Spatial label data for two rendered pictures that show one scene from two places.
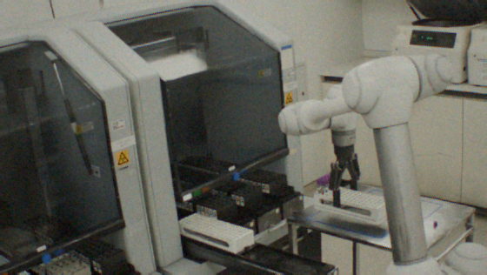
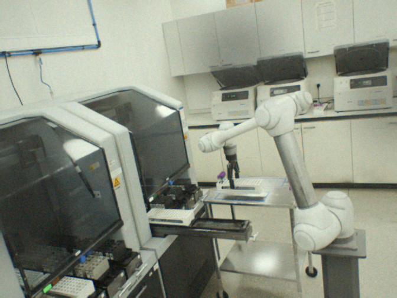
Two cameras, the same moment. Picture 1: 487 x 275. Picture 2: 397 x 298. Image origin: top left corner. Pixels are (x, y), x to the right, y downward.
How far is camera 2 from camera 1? 0.54 m
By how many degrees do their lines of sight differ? 18
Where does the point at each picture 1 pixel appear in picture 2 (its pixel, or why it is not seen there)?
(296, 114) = (209, 140)
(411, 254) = (311, 201)
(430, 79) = (301, 104)
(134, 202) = (125, 208)
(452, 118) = (251, 137)
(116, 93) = (108, 142)
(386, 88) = (282, 112)
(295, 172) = (193, 177)
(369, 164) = (205, 171)
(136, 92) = (117, 141)
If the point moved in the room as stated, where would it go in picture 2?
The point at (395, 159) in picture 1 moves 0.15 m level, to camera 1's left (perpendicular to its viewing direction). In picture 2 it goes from (292, 150) to (264, 158)
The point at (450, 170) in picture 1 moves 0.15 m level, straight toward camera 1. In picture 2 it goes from (254, 165) to (256, 169)
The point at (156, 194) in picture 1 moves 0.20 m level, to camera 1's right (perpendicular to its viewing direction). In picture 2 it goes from (135, 200) to (168, 191)
